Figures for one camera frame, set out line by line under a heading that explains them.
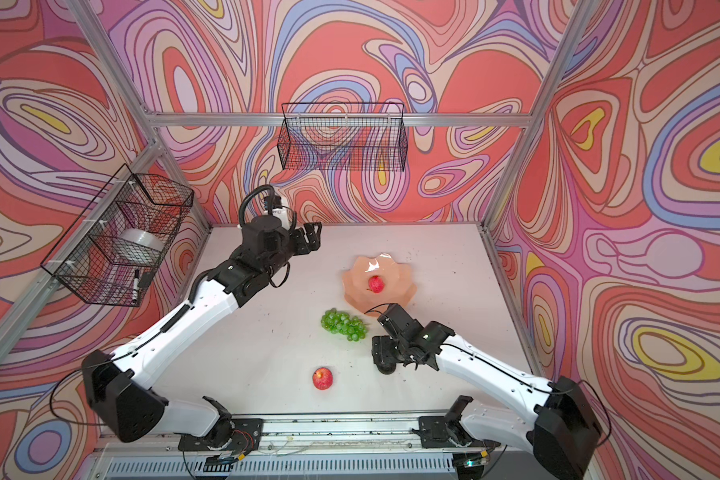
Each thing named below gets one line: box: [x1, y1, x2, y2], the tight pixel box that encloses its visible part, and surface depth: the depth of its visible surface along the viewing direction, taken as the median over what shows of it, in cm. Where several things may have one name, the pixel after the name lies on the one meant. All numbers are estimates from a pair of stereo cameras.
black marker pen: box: [132, 269, 139, 302], surface depth 74 cm
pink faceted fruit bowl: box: [342, 253, 417, 317], surface depth 102 cm
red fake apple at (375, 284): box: [366, 275, 385, 294], surface depth 98 cm
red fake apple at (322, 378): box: [312, 367, 333, 390], surface depth 81 cm
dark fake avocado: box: [375, 362, 397, 375], surface depth 82 cm
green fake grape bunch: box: [321, 308, 368, 342], surface depth 90 cm
